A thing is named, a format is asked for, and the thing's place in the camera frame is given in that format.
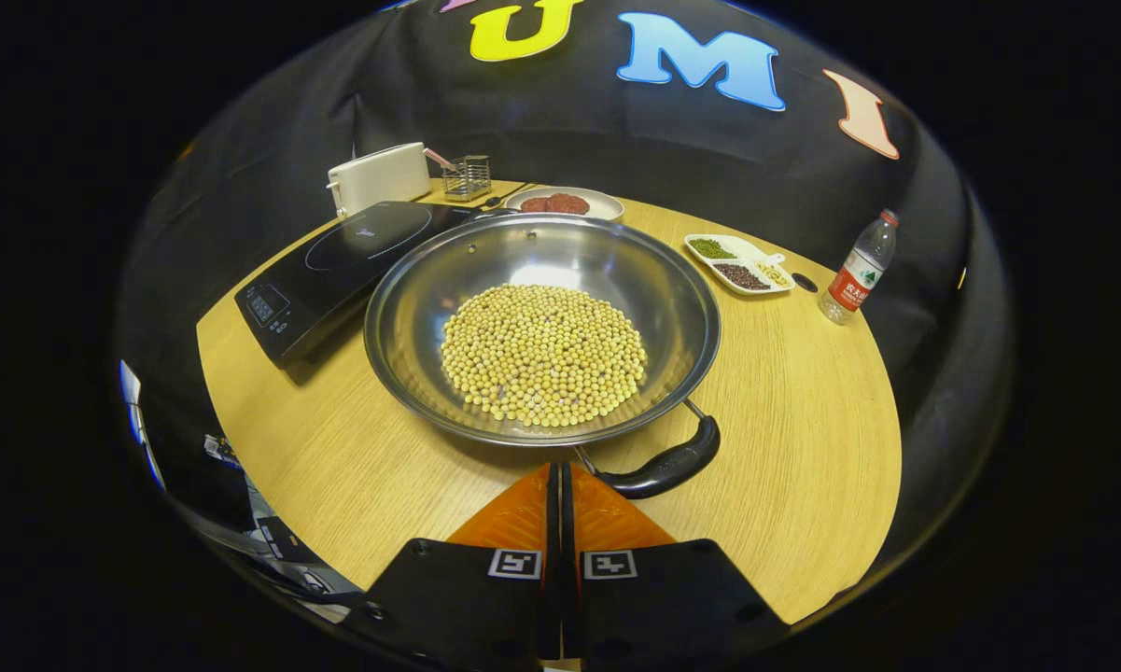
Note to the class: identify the small black cap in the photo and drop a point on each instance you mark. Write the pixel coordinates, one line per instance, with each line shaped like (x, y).
(805, 282)

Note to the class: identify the white toaster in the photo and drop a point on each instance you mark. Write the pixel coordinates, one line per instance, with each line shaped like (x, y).
(378, 177)

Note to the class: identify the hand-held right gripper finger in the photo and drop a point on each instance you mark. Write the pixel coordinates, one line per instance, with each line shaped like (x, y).
(553, 523)
(567, 523)

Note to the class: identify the white round plate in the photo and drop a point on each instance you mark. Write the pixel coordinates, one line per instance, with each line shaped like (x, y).
(607, 203)

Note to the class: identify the pink striped straw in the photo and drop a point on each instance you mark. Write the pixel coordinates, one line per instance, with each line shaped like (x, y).
(439, 159)

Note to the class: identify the pile of soybeans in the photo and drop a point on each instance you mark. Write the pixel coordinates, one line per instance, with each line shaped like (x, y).
(541, 355)

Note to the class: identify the stainless steel pot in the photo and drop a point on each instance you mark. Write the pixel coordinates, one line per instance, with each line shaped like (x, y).
(429, 308)

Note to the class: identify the white divided bean dish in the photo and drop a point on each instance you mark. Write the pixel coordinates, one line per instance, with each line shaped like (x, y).
(737, 261)

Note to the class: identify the black induction cooktop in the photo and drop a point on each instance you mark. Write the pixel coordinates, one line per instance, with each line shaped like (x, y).
(336, 261)

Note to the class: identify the clear water bottle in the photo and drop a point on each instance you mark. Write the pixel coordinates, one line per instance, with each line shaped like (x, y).
(857, 275)

